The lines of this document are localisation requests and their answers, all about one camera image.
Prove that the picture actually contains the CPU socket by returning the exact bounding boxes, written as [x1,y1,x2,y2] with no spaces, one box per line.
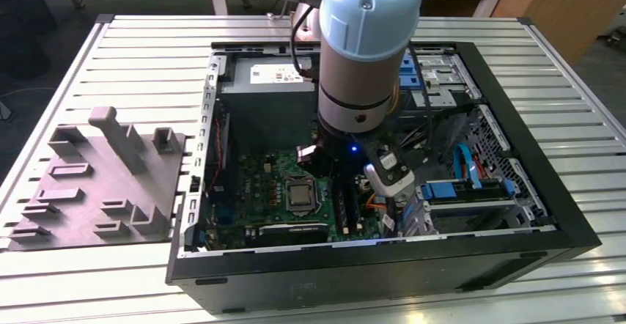
[281,174,323,219]

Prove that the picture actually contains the silver CPU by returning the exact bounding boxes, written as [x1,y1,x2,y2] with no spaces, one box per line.
[286,184,317,208]

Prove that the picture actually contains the green motherboard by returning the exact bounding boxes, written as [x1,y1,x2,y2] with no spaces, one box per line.
[204,144,389,251]

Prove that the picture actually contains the grey power supply unit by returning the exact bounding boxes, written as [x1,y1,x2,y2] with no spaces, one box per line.
[218,56,322,149]

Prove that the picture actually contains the black graphics card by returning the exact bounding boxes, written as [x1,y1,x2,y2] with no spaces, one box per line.
[258,221,331,246]

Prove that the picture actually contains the blue disk carrier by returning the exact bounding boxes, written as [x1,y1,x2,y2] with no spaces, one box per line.
[422,178,515,205]
[398,51,423,89]

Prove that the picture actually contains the silver drive cage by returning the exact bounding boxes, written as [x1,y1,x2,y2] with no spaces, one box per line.
[398,48,485,131]

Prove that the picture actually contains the silver disk bay cage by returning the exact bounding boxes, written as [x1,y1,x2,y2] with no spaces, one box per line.
[398,186,558,236]

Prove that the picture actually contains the black PC case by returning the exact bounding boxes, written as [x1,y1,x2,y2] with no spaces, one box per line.
[164,40,602,316]

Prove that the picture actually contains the grey parts rack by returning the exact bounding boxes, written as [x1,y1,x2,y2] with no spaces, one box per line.
[0,106,191,254]

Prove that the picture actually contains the wooden cabinet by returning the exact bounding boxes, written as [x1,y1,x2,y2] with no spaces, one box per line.
[522,0,626,67]

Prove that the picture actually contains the black chair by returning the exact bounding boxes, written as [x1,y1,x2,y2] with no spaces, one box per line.
[0,0,58,80]

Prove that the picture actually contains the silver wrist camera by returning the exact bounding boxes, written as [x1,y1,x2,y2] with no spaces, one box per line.
[295,143,323,166]

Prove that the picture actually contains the black camera bracket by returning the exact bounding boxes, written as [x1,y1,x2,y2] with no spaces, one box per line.
[353,133,410,190]

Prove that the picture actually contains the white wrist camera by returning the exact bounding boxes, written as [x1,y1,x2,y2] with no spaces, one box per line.
[362,162,418,199]

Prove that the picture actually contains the black cable bundle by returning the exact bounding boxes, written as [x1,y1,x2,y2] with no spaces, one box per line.
[390,106,479,190]

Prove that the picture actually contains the red black twisted wire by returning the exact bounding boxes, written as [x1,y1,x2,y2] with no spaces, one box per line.
[212,117,228,193]

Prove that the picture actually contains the blue flat cable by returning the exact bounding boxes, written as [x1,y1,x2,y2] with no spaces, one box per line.
[453,143,485,188]

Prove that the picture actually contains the black camera cable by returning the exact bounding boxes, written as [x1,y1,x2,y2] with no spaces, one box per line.
[287,5,317,84]

